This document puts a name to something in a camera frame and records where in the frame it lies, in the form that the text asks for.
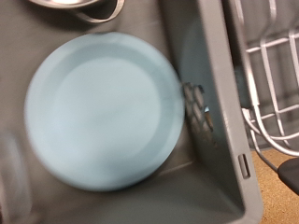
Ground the grey dish rack tray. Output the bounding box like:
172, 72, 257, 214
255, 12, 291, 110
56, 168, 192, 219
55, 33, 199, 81
223, 0, 299, 152

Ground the grey plastic crate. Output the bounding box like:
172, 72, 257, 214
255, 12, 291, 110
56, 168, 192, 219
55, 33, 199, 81
0, 0, 265, 224

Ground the stainless steel cup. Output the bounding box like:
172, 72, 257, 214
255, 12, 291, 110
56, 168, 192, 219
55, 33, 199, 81
27, 0, 125, 24

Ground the light blue plate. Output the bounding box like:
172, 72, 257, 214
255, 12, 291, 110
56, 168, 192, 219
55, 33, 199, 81
23, 31, 187, 192

